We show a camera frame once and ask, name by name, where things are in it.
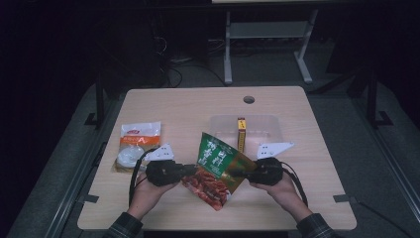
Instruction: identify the black metal stand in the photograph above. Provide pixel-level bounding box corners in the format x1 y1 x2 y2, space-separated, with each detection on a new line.
83 75 107 130
365 68 394 130

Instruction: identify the grey tape strip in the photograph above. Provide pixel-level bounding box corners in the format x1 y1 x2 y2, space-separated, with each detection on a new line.
332 193 358 204
78 193 100 204

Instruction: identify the white metal stand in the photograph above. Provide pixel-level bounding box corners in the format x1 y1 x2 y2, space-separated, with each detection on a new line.
223 9 320 85

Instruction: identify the person's right hand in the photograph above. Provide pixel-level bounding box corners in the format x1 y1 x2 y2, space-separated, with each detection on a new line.
249 172 313 223

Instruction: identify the hand-held gripper cable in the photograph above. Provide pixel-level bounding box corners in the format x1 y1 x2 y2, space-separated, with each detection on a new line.
128 147 160 206
280 161 309 208

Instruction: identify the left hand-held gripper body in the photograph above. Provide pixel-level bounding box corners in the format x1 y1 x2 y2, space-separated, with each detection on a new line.
144 142 186 187

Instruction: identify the white and orange food packet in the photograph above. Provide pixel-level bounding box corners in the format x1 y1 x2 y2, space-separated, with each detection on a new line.
112 121 162 174

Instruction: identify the right hand-held gripper cable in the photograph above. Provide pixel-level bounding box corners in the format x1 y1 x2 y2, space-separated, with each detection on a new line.
280 161 309 208

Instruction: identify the clear plastic container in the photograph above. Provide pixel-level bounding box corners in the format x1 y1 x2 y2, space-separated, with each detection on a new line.
209 114 285 161

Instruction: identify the small box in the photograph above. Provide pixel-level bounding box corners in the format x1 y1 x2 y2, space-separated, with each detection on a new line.
237 117 247 154

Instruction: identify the left hand-held gripper cable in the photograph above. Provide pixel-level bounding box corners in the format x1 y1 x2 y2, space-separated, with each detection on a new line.
128 147 160 206

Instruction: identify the green seasoning packet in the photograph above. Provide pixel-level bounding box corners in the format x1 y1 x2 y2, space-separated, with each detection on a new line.
180 132 258 212

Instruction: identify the person's left hand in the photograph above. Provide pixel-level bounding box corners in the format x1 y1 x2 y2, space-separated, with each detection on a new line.
127 179 179 221

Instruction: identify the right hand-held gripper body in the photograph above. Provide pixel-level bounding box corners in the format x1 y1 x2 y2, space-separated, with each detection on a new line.
247 142 295 186

